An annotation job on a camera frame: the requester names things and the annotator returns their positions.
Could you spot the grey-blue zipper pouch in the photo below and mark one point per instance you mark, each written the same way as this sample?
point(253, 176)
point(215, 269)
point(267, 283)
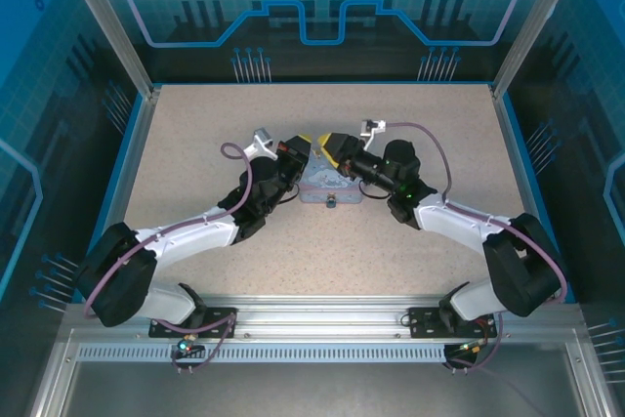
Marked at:
point(337, 187)

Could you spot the small connector board with LED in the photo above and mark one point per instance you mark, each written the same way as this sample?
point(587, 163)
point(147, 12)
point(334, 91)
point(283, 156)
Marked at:
point(185, 346)
point(470, 348)

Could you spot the blue printed side panel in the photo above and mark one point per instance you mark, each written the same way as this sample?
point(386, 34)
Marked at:
point(39, 143)
point(591, 143)

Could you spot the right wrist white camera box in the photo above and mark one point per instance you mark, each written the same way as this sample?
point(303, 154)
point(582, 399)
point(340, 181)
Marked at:
point(371, 128)

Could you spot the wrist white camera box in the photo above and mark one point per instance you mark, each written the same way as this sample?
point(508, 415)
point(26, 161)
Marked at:
point(371, 128)
point(261, 139)

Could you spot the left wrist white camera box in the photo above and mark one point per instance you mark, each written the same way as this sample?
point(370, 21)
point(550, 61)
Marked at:
point(261, 139)

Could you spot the aluminium side frame rail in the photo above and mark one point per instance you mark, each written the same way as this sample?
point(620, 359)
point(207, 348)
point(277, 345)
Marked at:
point(512, 143)
point(128, 168)

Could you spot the aluminium front frame rail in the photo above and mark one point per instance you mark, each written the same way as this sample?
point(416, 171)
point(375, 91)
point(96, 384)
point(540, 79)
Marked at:
point(317, 314)

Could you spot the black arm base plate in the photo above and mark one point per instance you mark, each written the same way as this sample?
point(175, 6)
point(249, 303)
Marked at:
point(420, 325)
point(158, 331)

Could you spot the aluminium corner post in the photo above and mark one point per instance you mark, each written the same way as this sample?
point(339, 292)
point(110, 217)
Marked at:
point(532, 21)
point(97, 21)

